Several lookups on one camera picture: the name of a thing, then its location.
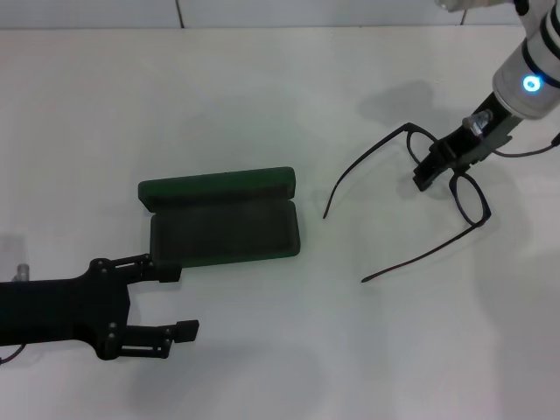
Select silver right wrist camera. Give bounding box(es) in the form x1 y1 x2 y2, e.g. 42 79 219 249
435 0 522 13

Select right gripper cable with plug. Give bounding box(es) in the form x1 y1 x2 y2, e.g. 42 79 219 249
462 109 560 158

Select green glasses case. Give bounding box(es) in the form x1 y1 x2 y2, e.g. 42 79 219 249
137 165 302 269

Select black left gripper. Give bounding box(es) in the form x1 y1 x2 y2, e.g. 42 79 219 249
0 253 200 362

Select black glasses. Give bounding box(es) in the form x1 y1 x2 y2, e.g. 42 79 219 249
322 122 492 284

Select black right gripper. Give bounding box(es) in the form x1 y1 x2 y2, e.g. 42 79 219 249
413 92 522 193

